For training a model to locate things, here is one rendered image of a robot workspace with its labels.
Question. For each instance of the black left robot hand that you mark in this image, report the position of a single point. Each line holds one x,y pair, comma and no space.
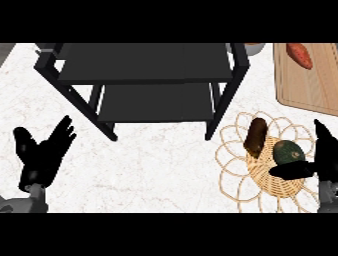
41,156

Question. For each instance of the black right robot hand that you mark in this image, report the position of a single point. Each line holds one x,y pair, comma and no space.
333,156

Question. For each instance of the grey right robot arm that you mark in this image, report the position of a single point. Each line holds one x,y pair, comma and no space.
333,198

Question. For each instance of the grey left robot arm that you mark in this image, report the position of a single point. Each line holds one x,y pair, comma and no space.
21,201

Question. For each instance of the dark green squash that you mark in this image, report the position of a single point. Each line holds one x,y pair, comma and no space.
287,152

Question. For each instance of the woven wicker placemat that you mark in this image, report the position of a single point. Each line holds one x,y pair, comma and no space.
259,173

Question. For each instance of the black tiered shelf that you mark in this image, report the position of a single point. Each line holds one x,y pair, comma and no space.
145,83

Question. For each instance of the brown elongated vegetable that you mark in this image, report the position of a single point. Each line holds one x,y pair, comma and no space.
255,136

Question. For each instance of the wooden cutting board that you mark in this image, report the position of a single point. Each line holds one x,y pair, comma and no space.
312,80

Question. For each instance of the orange sweet potato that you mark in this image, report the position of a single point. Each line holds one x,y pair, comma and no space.
299,55

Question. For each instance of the grey bowl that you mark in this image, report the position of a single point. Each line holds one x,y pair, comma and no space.
253,48

